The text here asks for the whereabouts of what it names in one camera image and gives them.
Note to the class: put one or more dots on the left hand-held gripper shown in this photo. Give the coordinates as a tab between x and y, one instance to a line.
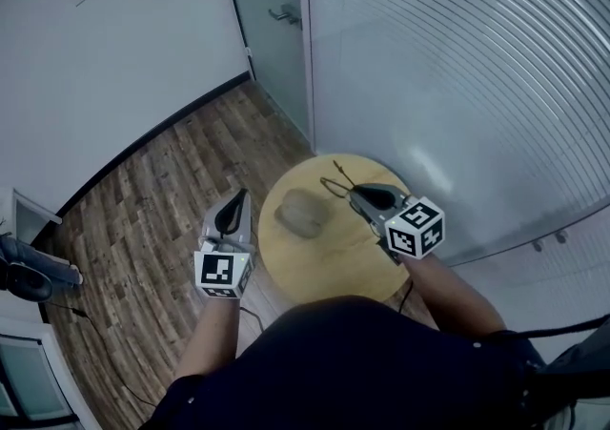
219	271

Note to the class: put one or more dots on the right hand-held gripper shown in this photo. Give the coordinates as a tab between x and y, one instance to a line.
414	228

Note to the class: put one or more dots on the eyeglasses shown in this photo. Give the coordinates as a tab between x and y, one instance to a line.
339	186

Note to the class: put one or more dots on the beige glasses case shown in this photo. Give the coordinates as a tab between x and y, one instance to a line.
302	213

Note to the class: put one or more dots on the grey shoulder bag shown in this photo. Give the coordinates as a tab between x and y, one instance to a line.
581	380

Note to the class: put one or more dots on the person's left forearm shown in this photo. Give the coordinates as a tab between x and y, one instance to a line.
209	337

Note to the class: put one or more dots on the person's right forearm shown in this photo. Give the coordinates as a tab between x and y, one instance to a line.
453	294

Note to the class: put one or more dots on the round wooden side table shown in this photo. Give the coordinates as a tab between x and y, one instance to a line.
333	266

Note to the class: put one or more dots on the frosted glass door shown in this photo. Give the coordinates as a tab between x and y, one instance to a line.
271	61

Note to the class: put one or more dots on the person's dark shirt torso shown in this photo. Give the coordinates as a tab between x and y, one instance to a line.
343	371

